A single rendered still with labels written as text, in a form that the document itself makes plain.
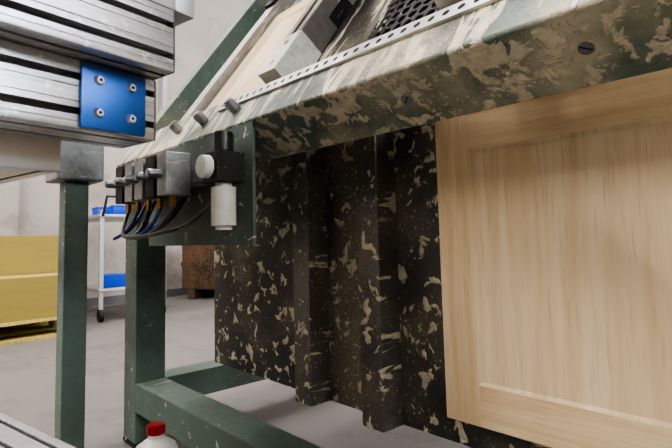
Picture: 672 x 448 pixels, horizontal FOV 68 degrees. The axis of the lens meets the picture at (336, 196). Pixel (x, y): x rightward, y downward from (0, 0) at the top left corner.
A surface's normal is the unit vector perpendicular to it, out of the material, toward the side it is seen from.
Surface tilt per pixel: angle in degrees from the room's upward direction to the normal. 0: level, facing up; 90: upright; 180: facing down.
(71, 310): 90
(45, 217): 90
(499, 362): 90
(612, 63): 144
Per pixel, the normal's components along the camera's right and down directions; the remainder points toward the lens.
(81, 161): 0.68, -0.07
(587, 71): -0.41, 0.78
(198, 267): -0.39, -0.07
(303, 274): -0.74, -0.04
